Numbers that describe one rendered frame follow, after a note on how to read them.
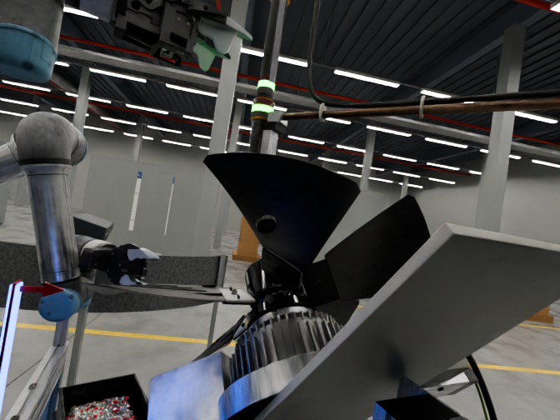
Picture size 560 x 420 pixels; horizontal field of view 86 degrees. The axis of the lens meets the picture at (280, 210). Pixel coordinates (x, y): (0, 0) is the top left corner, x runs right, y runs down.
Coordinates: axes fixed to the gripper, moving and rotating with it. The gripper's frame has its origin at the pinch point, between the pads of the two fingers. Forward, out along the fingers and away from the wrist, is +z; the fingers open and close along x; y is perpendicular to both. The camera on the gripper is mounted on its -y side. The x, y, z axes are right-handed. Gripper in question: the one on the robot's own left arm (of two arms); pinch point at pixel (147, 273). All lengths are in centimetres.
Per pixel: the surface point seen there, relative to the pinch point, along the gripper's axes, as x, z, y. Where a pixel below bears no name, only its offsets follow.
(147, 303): 47, -121, 108
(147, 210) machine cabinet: -30, -474, 363
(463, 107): -36, 57, -2
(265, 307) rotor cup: -0.2, 29.4, 2.7
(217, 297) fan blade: -0.5, 21.9, -2.1
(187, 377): 15.1, 18.4, -1.4
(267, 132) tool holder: -32.9, 24.1, -1.2
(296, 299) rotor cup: -2.6, 33.8, 5.8
